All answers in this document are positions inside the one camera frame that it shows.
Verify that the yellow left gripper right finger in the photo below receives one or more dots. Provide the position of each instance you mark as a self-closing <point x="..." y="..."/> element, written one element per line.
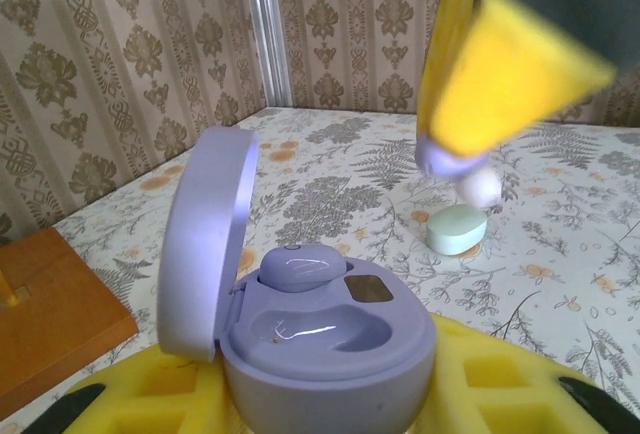
<point x="500" y="394"/>

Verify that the aluminium corner post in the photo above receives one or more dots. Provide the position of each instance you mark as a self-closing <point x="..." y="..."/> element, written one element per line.
<point x="267" y="29"/>

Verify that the floral patterned table cover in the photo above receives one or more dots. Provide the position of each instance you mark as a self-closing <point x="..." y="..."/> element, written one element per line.
<point x="350" y="179"/>

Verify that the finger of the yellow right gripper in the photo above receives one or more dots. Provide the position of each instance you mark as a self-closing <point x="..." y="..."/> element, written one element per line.
<point x="445" y="29"/>
<point x="510" y="79"/>

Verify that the purple earbud charging case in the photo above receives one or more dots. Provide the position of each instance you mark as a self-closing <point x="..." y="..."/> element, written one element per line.
<point x="325" y="364"/>

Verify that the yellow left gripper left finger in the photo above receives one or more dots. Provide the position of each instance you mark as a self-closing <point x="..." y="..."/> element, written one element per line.
<point x="165" y="394"/>

